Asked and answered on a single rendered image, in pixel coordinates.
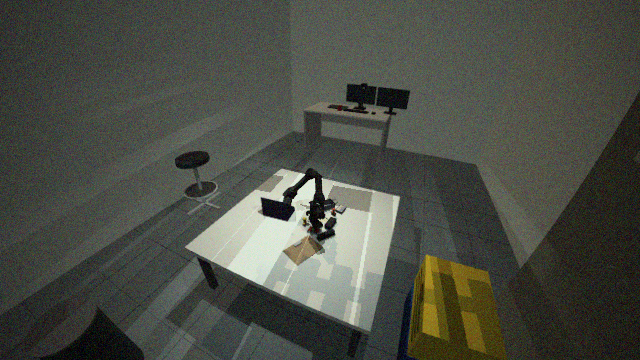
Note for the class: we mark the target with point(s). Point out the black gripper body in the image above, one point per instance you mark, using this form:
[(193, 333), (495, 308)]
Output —
[(316, 223)]

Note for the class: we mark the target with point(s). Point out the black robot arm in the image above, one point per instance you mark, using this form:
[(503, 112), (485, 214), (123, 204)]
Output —
[(319, 198)]

